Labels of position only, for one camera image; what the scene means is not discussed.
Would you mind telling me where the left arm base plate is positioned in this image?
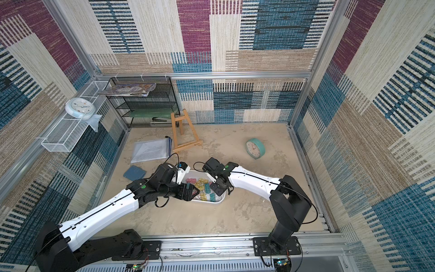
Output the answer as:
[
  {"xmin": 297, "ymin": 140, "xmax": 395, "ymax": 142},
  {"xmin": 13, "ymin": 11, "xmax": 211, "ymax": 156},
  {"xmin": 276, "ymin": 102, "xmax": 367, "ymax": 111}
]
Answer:
[{"xmin": 112, "ymin": 240, "xmax": 162, "ymax": 261}]

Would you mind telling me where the black wire mesh shelf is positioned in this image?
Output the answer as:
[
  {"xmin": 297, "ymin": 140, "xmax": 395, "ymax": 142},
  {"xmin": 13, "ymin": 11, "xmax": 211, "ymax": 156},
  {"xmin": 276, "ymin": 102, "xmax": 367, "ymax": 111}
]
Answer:
[{"xmin": 104, "ymin": 76, "xmax": 181, "ymax": 129}]

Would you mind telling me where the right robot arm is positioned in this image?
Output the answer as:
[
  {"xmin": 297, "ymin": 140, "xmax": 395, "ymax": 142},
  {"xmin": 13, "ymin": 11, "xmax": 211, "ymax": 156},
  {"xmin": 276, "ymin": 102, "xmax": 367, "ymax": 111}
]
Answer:
[{"xmin": 202, "ymin": 158, "xmax": 316, "ymax": 255}]

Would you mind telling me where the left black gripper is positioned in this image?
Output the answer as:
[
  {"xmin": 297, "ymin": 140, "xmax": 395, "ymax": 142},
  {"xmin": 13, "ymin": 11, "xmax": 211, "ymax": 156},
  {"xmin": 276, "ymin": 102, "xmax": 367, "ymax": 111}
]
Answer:
[{"xmin": 158, "ymin": 180, "xmax": 201, "ymax": 200}]

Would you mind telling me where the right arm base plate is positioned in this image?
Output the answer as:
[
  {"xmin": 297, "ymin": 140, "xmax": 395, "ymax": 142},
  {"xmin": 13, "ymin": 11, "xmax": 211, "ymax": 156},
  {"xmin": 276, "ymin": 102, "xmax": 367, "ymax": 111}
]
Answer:
[{"xmin": 252, "ymin": 236, "xmax": 302, "ymax": 257}]

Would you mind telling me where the magazine on shelf top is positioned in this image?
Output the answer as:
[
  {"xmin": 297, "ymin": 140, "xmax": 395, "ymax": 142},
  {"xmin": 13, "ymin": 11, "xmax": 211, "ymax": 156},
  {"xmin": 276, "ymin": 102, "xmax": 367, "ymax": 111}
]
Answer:
[{"xmin": 97, "ymin": 83, "xmax": 157, "ymax": 97}]

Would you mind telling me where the white wire wall basket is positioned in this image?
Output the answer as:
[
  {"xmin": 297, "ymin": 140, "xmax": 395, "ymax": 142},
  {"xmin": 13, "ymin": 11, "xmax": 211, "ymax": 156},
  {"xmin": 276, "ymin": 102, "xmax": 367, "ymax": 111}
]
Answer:
[{"xmin": 41, "ymin": 80, "xmax": 107, "ymax": 153}]

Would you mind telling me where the white round clock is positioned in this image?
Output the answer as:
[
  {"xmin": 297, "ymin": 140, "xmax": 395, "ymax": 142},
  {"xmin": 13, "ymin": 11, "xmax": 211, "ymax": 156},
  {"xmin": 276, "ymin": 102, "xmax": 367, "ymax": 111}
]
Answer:
[{"xmin": 65, "ymin": 97, "xmax": 96, "ymax": 120}]

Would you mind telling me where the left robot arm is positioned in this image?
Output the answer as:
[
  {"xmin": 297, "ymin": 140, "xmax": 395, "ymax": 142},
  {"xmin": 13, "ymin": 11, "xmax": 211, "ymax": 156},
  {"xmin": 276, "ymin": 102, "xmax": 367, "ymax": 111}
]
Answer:
[{"xmin": 34, "ymin": 162, "xmax": 200, "ymax": 272}]

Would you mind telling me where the white plastic storage box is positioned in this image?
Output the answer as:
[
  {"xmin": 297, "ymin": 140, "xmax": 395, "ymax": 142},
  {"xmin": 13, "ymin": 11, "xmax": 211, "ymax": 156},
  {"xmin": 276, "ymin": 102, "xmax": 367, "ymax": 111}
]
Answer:
[{"xmin": 182, "ymin": 171, "xmax": 226, "ymax": 205}]

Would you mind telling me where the wooden mini easel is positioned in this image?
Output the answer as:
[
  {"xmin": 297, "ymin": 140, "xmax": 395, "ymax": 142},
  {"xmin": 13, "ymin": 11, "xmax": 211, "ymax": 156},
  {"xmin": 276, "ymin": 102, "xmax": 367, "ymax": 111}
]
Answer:
[{"xmin": 171, "ymin": 109, "xmax": 203, "ymax": 153}]

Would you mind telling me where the blue folded cloth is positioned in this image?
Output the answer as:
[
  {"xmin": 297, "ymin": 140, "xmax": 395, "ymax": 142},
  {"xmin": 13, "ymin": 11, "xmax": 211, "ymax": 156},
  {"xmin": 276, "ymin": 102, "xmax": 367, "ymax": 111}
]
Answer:
[{"xmin": 123, "ymin": 165, "xmax": 147, "ymax": 181}]

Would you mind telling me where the clear zip document pouch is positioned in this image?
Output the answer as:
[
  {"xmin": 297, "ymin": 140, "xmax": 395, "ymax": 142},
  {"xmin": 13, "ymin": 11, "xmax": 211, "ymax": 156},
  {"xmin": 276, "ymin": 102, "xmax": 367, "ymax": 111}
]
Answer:
[{"xmin": 131, "ymin": 137, "xmax": 172, "ymax": 163}]

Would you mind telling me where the green round alarm clock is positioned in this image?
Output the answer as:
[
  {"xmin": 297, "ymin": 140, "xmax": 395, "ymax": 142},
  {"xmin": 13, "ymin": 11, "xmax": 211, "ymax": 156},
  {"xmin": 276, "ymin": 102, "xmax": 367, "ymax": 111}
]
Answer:
[{"xmin": 245, "ymin": 138, "xmax": 266, "ymax": 159}]

